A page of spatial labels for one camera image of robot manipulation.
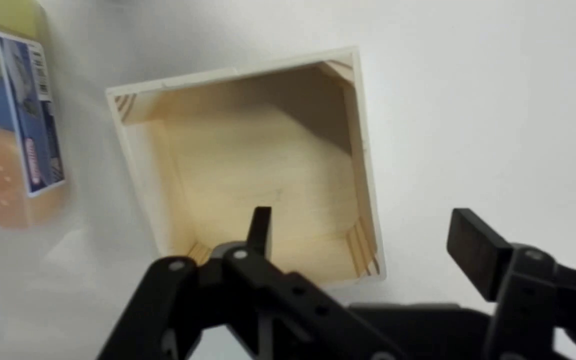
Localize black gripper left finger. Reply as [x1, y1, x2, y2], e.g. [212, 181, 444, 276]
[95, 206, 403, 360]

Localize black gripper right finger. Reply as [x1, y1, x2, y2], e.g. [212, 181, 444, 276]
[446, 206, 576, 360]

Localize small wooden box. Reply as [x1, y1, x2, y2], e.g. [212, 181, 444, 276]
[104, 43, 388, 290]

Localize clear plastic storage container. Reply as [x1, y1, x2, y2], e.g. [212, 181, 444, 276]
[0, 0, 80, 235]

